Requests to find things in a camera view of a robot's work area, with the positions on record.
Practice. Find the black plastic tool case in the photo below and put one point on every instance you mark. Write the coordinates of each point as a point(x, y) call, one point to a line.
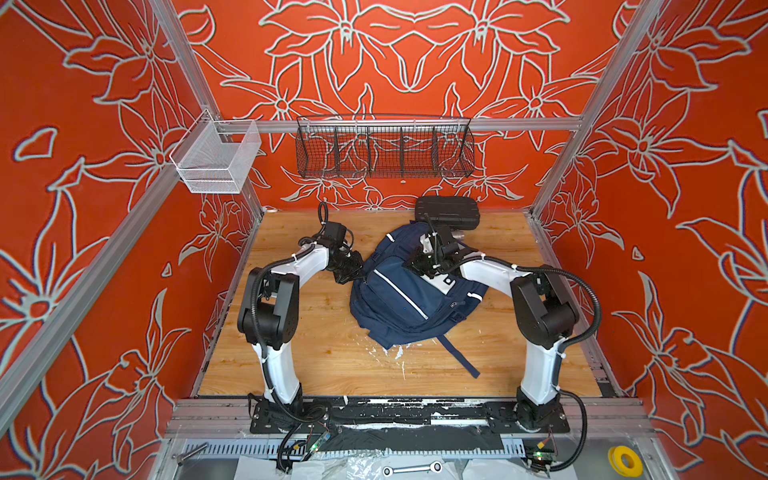
point(457, 212)

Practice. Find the white wire wall basket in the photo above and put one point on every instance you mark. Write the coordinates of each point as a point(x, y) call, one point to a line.
point(216, 156)

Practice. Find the black wire wall basket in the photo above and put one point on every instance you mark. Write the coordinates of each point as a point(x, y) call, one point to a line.
point(384, 146)

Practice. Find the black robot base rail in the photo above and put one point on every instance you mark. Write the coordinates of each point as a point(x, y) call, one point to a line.
point(330, 414)

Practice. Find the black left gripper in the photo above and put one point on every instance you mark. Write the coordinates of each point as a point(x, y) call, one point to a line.
point(355, 268)

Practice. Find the silver combination wrench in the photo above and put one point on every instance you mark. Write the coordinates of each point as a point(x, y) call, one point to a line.
point(433, 467)

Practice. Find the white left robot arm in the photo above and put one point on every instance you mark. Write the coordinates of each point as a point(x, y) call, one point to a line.
point(270, 310)

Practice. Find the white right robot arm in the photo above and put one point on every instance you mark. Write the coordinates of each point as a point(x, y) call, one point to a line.
point(544, 315)

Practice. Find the navy blue student backpack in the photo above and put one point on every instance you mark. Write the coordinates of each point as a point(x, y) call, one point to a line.
point(398, 307)

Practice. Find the yellow tape roll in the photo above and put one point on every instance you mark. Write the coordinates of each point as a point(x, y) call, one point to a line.
point(625, 461)

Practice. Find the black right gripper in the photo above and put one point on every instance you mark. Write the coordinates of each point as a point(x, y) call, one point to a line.
point(414, 263)

